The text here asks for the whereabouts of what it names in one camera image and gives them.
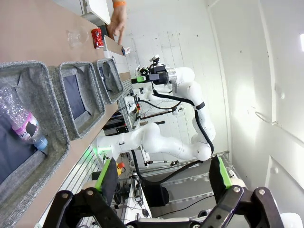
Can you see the white table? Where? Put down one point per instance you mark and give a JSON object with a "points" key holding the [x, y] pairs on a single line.
{"points": [[99, 9]]}

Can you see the black box under table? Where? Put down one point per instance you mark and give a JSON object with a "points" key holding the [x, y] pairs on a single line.
{"points": [[155, 196]]}

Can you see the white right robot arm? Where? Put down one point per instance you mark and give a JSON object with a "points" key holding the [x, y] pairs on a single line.
{"points": [[166, 142]]}

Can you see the clear plastic water bottle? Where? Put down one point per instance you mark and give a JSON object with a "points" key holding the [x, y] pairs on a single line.
{"points": [[21, 118]]}

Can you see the small printed box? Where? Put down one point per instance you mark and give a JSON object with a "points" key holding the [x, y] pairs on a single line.
{"points": [[126, 50]]}

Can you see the crushed clear plastic cup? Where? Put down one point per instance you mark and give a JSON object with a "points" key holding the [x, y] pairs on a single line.
{"points": [[76, 38]]}

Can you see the grey fabric basket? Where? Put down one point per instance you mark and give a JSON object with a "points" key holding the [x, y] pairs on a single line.
{"points": [[73, 95], [111, 85], [54, 133]]}

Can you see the orange wristwatch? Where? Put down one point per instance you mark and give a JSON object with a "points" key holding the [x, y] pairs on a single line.
{"points": [[118, 3]]}

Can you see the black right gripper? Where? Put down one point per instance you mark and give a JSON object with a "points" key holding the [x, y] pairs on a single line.
{"points": [[160, 76]]}

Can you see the person's left hand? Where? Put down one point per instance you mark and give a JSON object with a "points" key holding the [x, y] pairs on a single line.
{"points": [[117, 21]]}

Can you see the red emergency stop button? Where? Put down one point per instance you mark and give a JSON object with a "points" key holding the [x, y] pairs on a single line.
{"points": [[121, 165]]}

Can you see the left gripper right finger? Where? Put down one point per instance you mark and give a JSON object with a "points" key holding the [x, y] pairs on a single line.
{"points": [[221, 180]]}

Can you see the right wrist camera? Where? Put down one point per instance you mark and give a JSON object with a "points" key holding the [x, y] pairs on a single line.
{"points": [[155, 58]]}

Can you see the crushed red soda can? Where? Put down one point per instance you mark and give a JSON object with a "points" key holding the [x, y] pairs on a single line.
{"points": [[97, 38]]}

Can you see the aluminium table frame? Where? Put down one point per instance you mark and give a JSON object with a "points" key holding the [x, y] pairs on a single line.
{"points": [[78, 171]]}

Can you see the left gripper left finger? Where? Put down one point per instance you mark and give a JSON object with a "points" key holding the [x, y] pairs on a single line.
{"points": [[107, 185]]}

